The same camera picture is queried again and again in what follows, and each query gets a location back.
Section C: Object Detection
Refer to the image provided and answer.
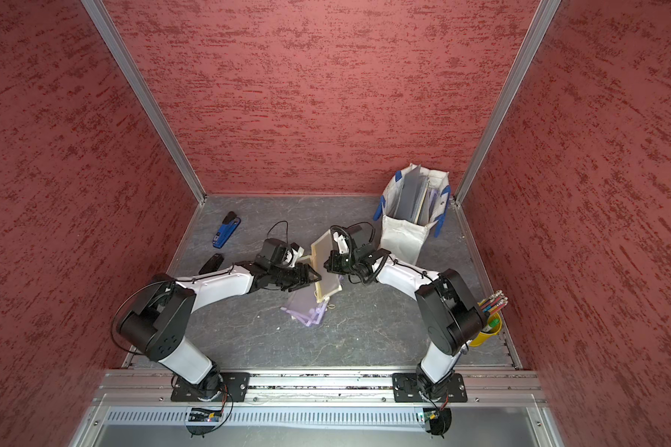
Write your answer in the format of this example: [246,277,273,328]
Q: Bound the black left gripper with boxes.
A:
[269,263,322,291]

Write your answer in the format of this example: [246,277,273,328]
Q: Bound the small yellow trimmed pouch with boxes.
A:
[311,230,342,304]

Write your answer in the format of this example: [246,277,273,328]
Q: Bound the small purple pouch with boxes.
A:
[281,285,328,327]

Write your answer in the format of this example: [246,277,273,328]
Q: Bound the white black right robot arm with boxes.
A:
[324,223,488,402]

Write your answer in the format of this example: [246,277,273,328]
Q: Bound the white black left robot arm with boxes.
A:
[114,238,322,402]

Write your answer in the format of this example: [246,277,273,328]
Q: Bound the small black box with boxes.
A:
[199,253,225,276]

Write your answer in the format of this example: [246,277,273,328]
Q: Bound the blue black stapler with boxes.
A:
[212,212,242,249]

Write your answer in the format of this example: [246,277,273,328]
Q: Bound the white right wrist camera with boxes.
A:
[331,229,350,254]

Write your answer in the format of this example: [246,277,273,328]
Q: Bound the white canvas bag blue handles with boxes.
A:
[374,164,451,264]

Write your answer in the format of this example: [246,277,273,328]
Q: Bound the aluminium front rail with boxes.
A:
[92,367,549,408]

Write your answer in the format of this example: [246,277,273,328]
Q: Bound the aluminium left corner post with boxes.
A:
[81,0,208,206]

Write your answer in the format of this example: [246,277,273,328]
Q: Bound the aluminium corner post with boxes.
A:
[455,0,561,207]
[81,0,208,206]

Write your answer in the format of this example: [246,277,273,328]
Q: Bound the aluminium right corner post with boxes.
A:
[455,0,561,207]

